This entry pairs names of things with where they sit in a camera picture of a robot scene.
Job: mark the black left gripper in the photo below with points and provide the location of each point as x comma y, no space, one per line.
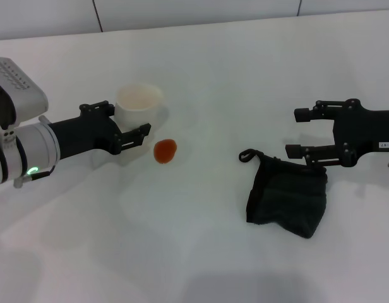
87,135

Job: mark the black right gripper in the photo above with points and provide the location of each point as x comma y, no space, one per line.
365,132

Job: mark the white paper cup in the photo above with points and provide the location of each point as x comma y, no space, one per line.
137,104

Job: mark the dark blue rag with loop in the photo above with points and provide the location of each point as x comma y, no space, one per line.
286,202

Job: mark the small orange ball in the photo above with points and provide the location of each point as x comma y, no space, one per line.
165,152

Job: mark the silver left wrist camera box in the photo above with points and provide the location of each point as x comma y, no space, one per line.
21,94

